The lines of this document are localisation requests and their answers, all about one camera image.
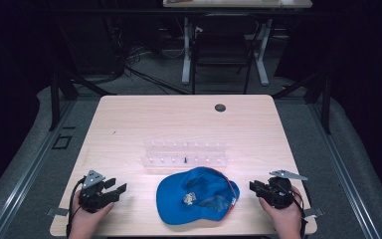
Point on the grey table bracket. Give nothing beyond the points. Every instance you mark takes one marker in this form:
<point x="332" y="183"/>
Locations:
<point x="313" y="212"/>
<point x="58" y="212"/>

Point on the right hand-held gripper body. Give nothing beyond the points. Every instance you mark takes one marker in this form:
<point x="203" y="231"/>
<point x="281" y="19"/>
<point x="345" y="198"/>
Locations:
<point x="278" y="194"/>

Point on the white-legged desk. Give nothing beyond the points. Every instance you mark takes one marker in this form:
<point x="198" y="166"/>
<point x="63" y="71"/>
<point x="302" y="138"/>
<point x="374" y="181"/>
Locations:
<point x="238" y="3"/>

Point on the blue baseball cap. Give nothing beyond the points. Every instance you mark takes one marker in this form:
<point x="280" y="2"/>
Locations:
<point x="195" y="199"/>

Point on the black metal frame stand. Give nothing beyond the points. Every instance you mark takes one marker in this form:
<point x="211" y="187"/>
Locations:
<point x="55" y="99"/>
<point x="325" y="103"/>

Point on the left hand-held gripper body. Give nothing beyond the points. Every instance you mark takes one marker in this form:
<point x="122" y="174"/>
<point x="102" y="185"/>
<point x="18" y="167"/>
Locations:
<point x="93" y="196"/>

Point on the clear acrylic peg rack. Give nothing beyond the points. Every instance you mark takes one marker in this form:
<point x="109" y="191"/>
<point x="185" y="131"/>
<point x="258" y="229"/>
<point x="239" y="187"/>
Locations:
<point x="184" y="154"/>

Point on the person's left hand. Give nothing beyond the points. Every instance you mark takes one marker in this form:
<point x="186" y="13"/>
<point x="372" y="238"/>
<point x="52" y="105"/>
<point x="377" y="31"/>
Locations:
<point x="86" y="220"/>

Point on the black chair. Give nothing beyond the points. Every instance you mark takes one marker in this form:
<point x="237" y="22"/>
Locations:
<point x="224" y="46"/>

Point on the person's right hand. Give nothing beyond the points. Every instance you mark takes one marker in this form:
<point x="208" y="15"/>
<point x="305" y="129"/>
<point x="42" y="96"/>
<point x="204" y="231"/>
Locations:
<point x="286" y="220"/>

